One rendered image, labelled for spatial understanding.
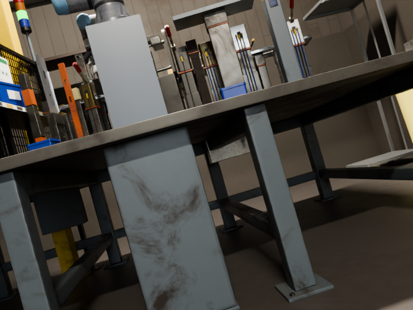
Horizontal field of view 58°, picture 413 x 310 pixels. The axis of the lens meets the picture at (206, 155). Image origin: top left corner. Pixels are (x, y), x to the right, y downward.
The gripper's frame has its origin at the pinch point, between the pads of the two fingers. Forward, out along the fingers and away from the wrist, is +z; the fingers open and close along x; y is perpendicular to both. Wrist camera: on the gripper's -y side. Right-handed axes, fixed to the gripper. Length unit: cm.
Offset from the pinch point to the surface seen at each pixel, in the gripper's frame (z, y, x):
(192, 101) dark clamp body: 30, 49, -29
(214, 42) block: 10, 66, -42
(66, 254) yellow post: 93, -61, 39
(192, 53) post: 7, 55, -29
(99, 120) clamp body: 25.4, 2.1, -23.8
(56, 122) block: 16.9, -24.8, -9.4
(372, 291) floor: 111, 89, -90
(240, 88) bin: 34, 71, -54
